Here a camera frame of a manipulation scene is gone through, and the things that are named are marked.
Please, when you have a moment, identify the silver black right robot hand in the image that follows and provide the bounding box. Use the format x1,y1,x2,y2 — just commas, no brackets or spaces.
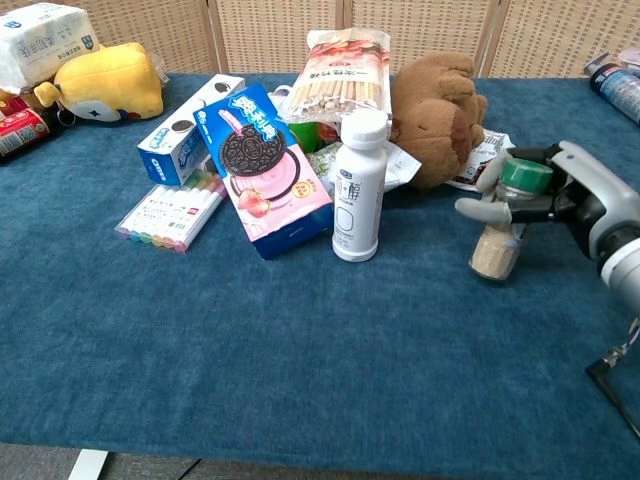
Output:
454,140,640,262

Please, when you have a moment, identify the green-capped small bottle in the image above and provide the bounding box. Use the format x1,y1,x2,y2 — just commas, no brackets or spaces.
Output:
468,158,555,282

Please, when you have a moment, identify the dark blue toiletry bottle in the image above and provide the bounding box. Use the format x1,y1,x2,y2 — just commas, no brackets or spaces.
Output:
582,52,640,127

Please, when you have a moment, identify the white plastic drink bottle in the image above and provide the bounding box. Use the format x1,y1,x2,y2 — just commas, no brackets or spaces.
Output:
331,108,390,263

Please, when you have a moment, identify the red-labelled soy sauce bottle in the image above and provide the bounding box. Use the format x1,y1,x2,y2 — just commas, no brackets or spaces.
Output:
0,107,77,164

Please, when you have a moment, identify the black white snack packet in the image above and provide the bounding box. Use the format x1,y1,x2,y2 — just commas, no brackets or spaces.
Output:
446,127,516,191

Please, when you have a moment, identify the brown capybara plush toy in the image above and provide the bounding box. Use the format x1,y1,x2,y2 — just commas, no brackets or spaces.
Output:
389,52,489,194

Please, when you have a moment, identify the white plastic food packet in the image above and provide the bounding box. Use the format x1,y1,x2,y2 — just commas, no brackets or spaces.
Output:
307,142,424,192

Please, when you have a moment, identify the rattan folding screen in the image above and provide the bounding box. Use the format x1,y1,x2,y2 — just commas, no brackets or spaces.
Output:
0,0,640,80

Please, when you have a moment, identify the disposable bamboo chopsticks pack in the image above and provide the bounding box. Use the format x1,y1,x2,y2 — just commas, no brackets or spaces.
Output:
278,28,393,127

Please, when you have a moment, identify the green snack package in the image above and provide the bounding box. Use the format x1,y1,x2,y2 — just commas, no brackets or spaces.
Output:
287,119,342,156

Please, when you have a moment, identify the blue table cloth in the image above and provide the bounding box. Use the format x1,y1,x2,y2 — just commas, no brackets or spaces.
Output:
0,72,640,480

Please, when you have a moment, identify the pink blue Oreo box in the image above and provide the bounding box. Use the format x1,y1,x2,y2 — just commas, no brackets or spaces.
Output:
192,82,335,261

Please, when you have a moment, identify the pastel marker pen pack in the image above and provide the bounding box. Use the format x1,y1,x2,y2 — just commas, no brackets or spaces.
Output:
114,169,228,255

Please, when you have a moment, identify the white blue Oreo box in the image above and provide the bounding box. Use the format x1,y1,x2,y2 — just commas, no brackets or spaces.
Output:
137,73,246,187

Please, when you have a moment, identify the yellow plush toy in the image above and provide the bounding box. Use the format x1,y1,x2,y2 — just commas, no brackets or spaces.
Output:
33,42,165,123

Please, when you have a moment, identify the white metal bar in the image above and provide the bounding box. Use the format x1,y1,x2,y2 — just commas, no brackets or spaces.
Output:
67,448,111,480

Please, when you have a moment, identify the white tissue paper pack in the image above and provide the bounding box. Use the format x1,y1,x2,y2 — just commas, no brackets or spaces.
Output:
0,2,102,95

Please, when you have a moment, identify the small red package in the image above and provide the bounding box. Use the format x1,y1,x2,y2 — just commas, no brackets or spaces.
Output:
0,94,32,119

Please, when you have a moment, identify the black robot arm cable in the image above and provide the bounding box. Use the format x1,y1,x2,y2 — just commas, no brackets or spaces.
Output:
585,317,640,442

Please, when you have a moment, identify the black floor cable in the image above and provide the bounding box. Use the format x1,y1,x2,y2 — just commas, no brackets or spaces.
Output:
168,457,202,480

